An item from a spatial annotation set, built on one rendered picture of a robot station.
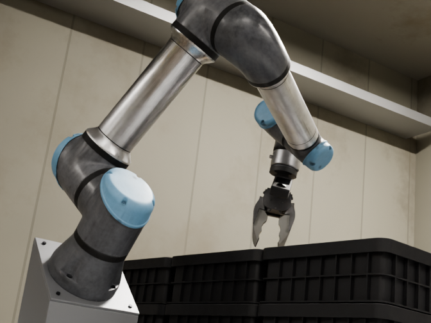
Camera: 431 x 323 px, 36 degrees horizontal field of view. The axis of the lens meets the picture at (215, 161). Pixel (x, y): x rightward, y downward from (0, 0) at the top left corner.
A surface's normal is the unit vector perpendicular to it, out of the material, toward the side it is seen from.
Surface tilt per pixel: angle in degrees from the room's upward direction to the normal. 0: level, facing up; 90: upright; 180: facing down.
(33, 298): 90
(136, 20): 180
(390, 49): 180
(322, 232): 90
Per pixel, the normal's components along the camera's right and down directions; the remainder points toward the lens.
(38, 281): -0.79, -0.27
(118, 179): 0.55, -0.74
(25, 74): 0.52, -0.21
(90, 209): -0.67, -0.12
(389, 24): -0.11, 0.95
